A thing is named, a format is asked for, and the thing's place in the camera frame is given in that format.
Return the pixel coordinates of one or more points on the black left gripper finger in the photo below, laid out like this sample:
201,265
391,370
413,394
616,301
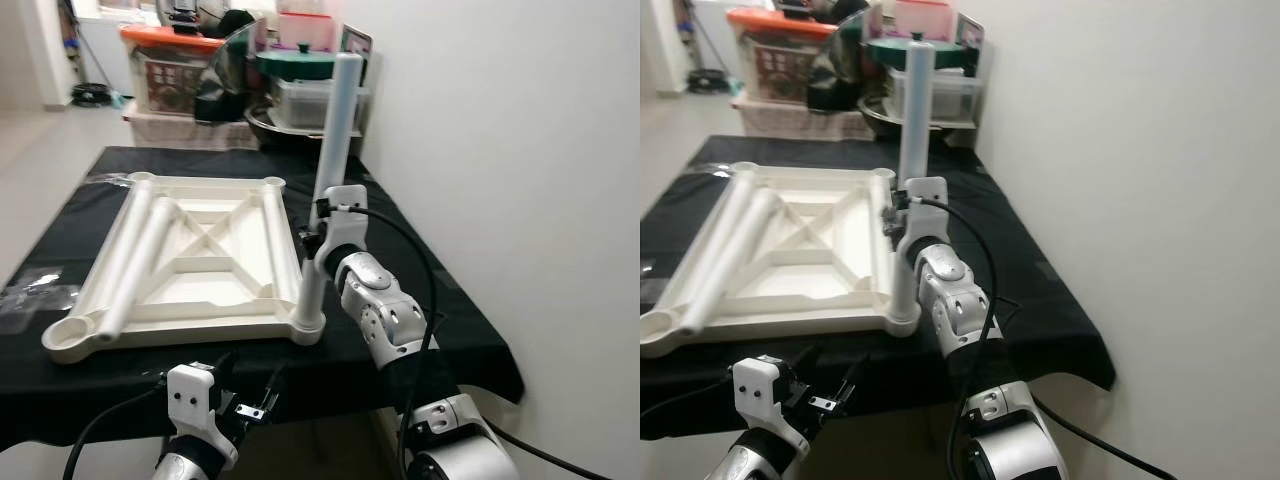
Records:
274,385
780,364
217,362
850,378

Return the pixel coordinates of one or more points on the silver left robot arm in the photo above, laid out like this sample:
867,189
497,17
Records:
190,468
755,465

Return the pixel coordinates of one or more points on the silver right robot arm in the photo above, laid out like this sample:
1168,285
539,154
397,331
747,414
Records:
960,310
385,310

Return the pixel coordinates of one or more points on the white plastic children table top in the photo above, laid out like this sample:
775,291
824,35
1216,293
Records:
815,285
210,290

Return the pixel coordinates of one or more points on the dark metal basin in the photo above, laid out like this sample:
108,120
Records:
285,138
880,125

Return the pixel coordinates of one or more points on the clear plastic container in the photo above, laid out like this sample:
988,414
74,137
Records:
958,98
300,105

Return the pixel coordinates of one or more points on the beige cloth covered table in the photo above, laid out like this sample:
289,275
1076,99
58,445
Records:
185,130
795,122

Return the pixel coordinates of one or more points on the black tablecloth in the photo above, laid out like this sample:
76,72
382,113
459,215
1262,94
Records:
1040,320
450,330

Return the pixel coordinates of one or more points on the green pot lid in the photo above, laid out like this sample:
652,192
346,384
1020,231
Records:
890,55
295,65

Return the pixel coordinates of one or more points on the clear plastic film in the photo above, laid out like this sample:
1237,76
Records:
35,290
110,178

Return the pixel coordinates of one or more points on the orange lid storage box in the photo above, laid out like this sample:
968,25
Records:
170,75
780,60

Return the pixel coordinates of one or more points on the pink box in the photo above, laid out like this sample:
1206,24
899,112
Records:
305,28
922,18

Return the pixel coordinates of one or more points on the white chest appliance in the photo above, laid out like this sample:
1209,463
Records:
100,50

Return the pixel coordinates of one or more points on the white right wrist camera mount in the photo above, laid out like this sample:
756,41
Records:
925,210
342,215

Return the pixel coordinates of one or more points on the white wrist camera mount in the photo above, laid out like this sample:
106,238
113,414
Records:
190,405
757,400
342,215
925,210

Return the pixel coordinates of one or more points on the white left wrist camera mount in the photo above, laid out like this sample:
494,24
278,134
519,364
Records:
190,405
757,400

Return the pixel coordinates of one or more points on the dark picture frame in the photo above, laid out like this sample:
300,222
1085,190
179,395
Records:
357,42

